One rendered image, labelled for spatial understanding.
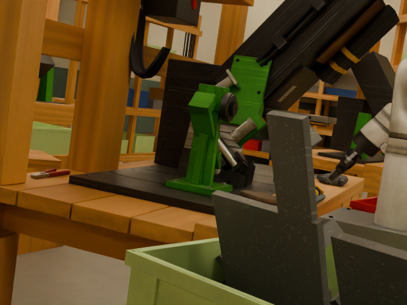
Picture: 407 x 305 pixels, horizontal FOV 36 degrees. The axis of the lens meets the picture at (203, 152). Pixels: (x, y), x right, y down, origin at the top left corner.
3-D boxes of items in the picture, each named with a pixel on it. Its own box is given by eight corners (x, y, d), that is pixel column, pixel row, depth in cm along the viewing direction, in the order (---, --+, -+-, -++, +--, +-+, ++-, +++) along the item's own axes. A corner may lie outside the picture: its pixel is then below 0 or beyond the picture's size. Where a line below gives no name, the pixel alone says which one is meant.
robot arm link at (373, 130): (389, 160, 161) (407, 143, 159) (357, 129, 164) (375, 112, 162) (392, 158, 169) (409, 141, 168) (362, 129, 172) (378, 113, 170)
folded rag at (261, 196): (236, 201, 151) (238, 189, 150) (263, 203, 155) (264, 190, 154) (259, 211, 142) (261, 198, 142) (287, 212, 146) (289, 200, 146)
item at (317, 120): (335, 127, 199) (337, 118, 199) (326, 127, 184) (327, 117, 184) (221, 109, 213) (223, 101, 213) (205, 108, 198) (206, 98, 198)
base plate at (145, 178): (321, 180, 241) (321, 175, 241) (227, 218, 138) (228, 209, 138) (220, 161, 256) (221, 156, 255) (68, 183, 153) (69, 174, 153)
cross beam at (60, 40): (209, 85, 267) (212, 63, 266) (12, 48, 146) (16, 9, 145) (198, 83, 269) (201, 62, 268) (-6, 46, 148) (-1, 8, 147)
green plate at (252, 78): (262, 134, 186) (276, 69, 189) (255, 127, 178) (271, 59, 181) (226, 128, 190) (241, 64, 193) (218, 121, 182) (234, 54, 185)
